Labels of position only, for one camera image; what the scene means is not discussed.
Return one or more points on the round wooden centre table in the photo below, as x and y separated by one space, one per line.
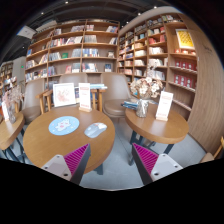
40 145

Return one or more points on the vase with pink flowers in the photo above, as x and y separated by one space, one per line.
10 103

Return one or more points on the wooden chair frame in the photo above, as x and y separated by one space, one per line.
45 99

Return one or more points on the white framed picture card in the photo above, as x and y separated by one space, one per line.
63 94

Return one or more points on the yellow display book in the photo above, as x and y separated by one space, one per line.
184 39

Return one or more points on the brown padded armchair left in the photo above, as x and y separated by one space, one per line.
31 106

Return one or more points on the round wooden right table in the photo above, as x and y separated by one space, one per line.
171 131

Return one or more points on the large wooden bookshelf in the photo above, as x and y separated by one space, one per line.
84 45
151 48

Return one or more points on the large wooden bookshelf left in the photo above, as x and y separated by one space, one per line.
84 45

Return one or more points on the white sign in wooden stand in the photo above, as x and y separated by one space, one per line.
84 95

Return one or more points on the wooden chair corner right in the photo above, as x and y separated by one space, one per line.
219 153

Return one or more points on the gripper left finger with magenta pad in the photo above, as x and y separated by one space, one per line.
70 167

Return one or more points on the round wooden left table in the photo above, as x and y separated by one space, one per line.
9 131

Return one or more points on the glass vase with dried flowers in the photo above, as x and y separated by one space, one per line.
146 89

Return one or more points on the large wooden bookshelf right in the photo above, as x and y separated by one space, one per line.
151 48

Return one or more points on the grey computer mouse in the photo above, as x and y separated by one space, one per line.
95 129

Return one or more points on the brown padded armchair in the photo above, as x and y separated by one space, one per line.
31 106
117 92

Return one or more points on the round blue mouse pad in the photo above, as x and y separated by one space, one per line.
63 125

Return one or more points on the white and red table sign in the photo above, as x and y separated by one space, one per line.
164 106

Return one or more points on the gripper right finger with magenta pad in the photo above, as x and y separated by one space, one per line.
153 166

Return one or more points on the brown padded armchair right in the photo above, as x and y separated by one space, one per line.
117 92

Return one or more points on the round wooden table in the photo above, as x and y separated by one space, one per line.
171 131
40 145
9 131

